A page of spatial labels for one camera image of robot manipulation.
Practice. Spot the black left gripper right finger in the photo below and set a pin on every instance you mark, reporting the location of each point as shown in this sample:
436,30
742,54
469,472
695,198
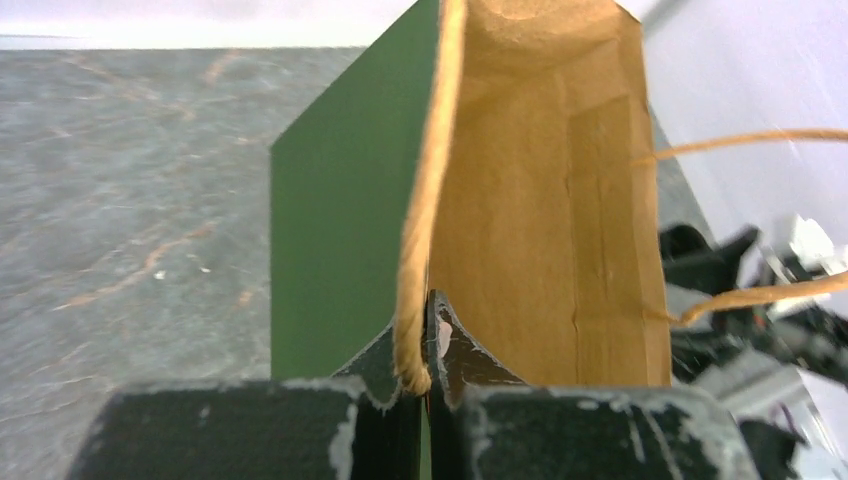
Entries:
487,423

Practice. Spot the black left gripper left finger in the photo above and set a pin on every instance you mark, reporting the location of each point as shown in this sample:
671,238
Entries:
354,424

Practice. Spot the green paper bag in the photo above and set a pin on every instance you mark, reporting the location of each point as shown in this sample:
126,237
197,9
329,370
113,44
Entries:
501,151

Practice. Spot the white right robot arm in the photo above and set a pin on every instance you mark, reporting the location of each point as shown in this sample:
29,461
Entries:
770,352

